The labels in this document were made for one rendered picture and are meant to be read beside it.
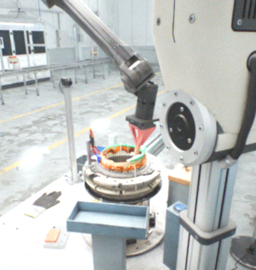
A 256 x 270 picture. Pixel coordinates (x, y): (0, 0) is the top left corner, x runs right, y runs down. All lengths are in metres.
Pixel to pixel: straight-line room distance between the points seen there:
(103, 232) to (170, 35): 0.61
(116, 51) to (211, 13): 0.39
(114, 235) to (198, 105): 0.52
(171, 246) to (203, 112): 0.66
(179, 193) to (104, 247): 0.39
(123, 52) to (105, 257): 0.65
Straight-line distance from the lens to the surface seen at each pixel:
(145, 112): 0.78
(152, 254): 1.14
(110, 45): 0.76
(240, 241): 2.49
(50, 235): 1.22
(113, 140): 1.15
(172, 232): 0.98
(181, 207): 0.94
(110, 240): 0.89
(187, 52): 0.44
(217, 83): 0.44
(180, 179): 1.07
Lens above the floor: 1.59
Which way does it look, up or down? 21 degrees down
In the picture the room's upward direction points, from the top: straight up
